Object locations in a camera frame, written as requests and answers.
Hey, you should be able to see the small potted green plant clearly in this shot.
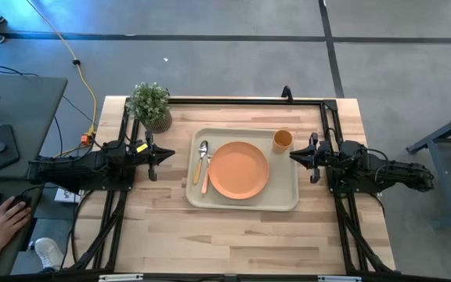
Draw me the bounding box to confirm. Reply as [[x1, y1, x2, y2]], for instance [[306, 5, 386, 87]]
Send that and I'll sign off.
[[125, 81, 174, 135]]

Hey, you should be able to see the orange cup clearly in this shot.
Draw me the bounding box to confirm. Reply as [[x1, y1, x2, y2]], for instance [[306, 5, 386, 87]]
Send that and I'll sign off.
[[272, 128, 294, 154]]

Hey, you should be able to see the white printed paper sheet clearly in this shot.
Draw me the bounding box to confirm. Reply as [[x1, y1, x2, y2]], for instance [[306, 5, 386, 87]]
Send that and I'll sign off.
[[54, 186, 81, 204]]

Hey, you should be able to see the person's plain white shoe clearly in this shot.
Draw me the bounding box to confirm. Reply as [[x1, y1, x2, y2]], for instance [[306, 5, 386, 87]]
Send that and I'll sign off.
[[34, 237, 66, 271]]

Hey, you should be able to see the blue-grey metal table frame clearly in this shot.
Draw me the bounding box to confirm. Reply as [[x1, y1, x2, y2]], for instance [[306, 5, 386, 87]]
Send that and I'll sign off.
[[405, 106, 451, 230]]

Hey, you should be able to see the beige plastic tray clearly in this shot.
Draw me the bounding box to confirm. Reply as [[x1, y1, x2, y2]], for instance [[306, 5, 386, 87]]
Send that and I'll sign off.
[[185, 128, 300, 212]]

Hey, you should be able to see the black camera mount clip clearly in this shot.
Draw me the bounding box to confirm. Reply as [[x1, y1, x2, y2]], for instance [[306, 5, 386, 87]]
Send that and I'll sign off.
[[280, 85, 295, 103]]

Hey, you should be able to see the grey desk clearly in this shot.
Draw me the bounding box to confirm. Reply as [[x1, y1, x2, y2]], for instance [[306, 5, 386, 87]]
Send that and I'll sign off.
[[0, 74, 69, 277]]

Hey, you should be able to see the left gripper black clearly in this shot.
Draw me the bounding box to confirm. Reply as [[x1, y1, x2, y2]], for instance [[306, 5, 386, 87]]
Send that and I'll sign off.
[[131, 131, 176, 182]]

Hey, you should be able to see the black computer mouse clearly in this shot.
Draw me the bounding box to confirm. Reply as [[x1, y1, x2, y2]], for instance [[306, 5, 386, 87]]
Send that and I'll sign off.
[[8, 194, 33, 208]]

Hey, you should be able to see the yellow extension cable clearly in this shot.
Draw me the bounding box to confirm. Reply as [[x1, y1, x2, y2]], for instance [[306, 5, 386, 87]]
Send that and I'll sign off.
[[24, 0, 98, 158]]

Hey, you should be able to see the fork with orange handle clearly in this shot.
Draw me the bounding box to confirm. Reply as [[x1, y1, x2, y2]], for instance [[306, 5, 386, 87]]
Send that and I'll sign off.
[[200, 151, 213, 195]]

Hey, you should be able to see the white metal bracket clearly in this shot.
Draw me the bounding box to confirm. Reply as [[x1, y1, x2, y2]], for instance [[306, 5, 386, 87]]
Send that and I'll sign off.
[[99, 273, 144, 282], [318, 275, 363, 282]]

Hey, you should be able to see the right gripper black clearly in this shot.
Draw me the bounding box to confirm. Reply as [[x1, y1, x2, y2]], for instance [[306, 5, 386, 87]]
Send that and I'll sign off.
[[289, 132, 342, 184]]

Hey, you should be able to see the black phone with round grip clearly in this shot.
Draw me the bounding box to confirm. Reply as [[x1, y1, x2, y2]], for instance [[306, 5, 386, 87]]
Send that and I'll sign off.
[[0, 124, 21, 171]]

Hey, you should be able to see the person's hand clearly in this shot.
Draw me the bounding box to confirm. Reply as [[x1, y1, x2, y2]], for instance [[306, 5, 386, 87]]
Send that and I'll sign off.
[[0, 195, 33, 255]]

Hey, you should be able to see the black aluminium table frame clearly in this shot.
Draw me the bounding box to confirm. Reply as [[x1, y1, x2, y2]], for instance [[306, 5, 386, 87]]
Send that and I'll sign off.
[[63, 96, 397, 282]]

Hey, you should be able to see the orange plate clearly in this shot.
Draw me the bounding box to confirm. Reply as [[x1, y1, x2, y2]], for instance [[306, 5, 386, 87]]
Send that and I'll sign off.
[[207, 140, 270, 201]]

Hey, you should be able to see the spoon with wooden handle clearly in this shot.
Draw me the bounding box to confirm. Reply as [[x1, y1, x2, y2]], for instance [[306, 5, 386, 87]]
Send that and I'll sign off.
[[192, 139, 210, 186]]

